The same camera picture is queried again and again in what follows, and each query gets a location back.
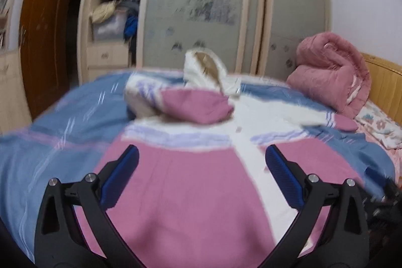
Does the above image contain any pink and white hooded jacket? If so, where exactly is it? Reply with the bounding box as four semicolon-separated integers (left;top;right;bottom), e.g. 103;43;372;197
75;47;365;268

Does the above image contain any wooden headboard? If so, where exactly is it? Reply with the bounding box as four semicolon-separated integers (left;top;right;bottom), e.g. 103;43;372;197
363;53;402;125

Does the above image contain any blue plaid bed sheet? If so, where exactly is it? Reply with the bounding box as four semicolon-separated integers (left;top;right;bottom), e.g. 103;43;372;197
1;87;401;258

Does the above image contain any rolled pink quilt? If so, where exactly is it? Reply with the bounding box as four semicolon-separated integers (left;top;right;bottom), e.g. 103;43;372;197
286;32;372;119

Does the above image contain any beige cabinet with bookshelf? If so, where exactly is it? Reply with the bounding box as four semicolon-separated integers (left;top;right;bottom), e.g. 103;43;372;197
1;0;31;135

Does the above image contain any frosted sliding wardrobe door right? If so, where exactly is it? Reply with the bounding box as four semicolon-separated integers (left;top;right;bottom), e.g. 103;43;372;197
256;0;330;80

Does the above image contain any frosted sliding wardrobe door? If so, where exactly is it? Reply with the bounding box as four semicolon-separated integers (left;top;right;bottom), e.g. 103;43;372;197
136;0;249;73
256;0;330;80

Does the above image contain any translucent storage box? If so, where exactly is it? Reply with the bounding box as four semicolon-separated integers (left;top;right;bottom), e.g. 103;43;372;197
92;11;127;42

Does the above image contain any brown wooden door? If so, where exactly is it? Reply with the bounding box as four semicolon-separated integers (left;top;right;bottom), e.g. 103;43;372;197
20;0;72;120

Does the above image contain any blue garment in wardrobe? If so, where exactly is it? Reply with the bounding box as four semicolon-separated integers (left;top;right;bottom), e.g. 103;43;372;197
123;15;138;40

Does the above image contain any beige crumpled garment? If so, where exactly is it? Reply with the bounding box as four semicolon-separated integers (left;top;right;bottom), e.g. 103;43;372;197
89;1;117;24

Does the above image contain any frosted sliding wardrobe door left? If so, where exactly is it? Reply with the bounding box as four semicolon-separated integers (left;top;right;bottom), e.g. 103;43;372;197
136;0;249;73

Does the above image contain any beige wardrobe frame with drawers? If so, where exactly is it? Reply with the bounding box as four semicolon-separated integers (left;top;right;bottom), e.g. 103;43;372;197
77;0;142;84

